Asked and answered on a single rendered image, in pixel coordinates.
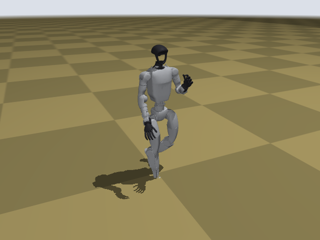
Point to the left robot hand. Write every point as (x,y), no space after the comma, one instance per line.
(187,82)

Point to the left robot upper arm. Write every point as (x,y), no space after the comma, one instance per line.
(176,78)

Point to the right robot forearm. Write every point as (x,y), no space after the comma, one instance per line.
(143,107)

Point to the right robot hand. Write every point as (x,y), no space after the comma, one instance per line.
(148,129)

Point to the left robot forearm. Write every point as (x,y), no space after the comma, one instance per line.
(181,90)

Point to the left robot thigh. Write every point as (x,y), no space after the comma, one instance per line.
(172,127)

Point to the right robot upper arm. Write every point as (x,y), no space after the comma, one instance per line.
(144,77)

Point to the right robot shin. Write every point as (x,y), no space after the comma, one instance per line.
(153,161)

